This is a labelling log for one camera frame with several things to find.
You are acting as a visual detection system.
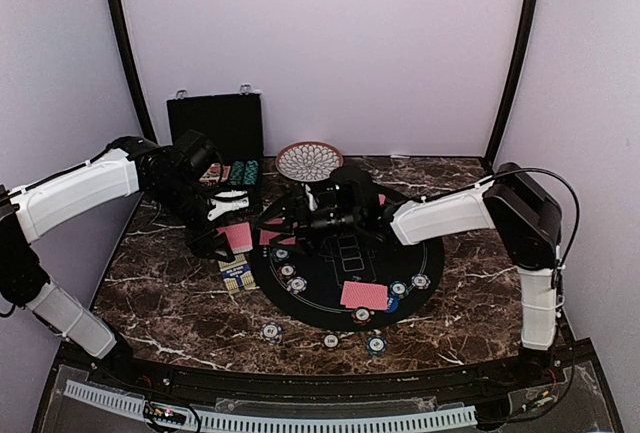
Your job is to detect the brown white chip stack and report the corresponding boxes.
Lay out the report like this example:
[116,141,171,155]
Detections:
[323,334,339,348]

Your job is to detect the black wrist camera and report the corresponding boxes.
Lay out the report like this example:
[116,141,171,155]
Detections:
[330,165,379,208]
[173,130,223,180]

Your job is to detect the white cable tray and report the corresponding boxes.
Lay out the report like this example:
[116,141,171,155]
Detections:
[63,380,477,432]

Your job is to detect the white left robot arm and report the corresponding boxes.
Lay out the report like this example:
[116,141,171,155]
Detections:
[1,131,249,389]

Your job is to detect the round black poker mat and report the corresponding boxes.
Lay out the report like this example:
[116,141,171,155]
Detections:
[250,180,444,331]

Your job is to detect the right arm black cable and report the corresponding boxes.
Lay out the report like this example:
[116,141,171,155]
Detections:
[419,167,581,289]

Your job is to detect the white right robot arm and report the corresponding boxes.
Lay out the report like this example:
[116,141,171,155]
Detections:
[250,163,562,387]

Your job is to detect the red playing card deck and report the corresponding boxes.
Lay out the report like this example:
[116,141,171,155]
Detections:
[218,222,253,254]

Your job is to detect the red cards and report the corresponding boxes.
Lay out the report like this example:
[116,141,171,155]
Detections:
[340,281,388,311]
[259,229,296,246]

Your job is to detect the patterned ceramic plate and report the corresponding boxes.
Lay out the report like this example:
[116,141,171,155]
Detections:
[275,141,344,183]

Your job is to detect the black corner frame post left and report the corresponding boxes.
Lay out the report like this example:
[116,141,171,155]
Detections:
[107,0,157,142]

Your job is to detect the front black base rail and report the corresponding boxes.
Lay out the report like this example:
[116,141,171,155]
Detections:
[98,341,592,404]

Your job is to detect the green chip row right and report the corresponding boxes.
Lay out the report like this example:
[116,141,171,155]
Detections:
[242,160,260,186]

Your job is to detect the black poker chip case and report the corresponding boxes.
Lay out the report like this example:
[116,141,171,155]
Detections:
[166,93,264,206]

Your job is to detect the cards in case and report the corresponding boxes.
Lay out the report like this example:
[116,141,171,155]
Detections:
[200,163,231,185]

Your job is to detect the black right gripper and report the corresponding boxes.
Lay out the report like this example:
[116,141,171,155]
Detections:
[256,197,361,257]

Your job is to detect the blue tan chip stack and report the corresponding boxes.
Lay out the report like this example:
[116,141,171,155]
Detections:
[260,322,283,345]

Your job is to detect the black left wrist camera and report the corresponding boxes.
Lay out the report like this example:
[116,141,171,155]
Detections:
[173,130,223,180]

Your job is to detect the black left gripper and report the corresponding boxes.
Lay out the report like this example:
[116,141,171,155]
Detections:
[150,175,235,262]

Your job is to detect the blue small blind button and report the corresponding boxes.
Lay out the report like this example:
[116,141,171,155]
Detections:
[386,296,399,314]

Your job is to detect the black corner frame post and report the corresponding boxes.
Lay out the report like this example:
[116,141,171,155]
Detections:
[482,0,537,171]
[107,0,157,142]

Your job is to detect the green chip row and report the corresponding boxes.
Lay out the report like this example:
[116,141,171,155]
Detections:
[228,161,245,186]
[242,160,260,186]

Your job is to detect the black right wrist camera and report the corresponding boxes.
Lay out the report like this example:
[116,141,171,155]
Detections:
[330,165,379,208]

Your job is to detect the blue green chip stack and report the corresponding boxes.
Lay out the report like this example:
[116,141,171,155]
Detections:
[365,335,388,357]

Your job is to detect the black corner frame post right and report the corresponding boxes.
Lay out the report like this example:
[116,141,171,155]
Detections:
[482,0,537,171]

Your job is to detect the green chip row left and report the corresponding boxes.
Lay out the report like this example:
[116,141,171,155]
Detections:
[228,161,245,186]

